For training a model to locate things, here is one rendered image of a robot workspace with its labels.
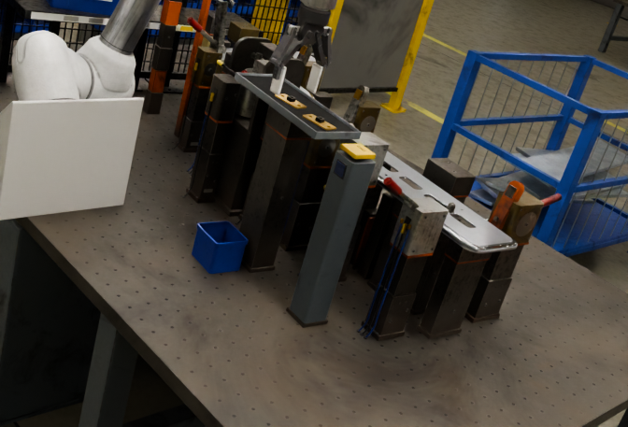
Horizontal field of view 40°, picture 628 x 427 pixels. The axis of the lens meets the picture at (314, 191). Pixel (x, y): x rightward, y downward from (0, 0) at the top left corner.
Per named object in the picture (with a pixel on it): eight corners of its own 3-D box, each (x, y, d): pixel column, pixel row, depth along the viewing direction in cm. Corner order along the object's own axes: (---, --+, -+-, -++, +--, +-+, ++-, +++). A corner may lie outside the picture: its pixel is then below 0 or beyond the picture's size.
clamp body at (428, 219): (404, 337, 215) (449, 211, 200) (368, 345, 207) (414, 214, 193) (385, 320, 220) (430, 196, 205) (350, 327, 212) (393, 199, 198)
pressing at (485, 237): (530, 247, 212) (532, 242, 212) (468, 255, 198) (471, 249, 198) (248, 50, 307) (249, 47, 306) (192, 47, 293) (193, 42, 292)
